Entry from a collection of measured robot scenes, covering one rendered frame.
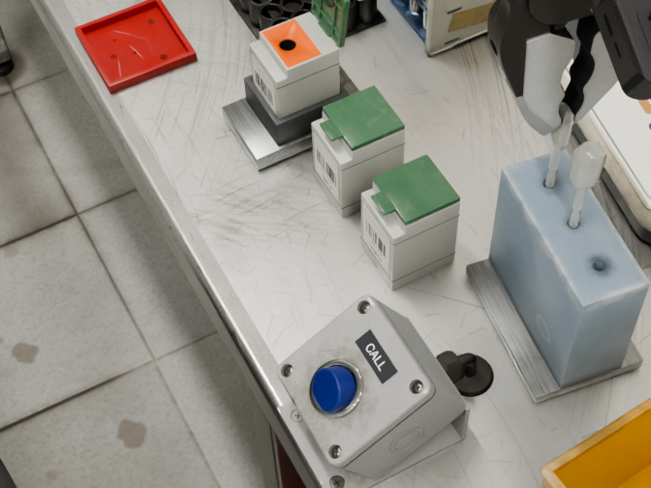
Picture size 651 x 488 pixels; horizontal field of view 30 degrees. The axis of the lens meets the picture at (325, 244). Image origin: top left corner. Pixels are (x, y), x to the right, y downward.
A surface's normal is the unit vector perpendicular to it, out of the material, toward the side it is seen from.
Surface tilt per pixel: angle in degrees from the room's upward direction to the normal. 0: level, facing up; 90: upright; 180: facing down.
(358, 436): 30
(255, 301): 0
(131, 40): 0
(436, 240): 90
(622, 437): 90
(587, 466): 90
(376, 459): 90
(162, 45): 0
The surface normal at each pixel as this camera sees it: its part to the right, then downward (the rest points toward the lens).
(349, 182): 0.47, 0.71
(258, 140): -0.03, -0.58
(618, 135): -0.43, -0.40
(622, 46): -0.94, 0.30
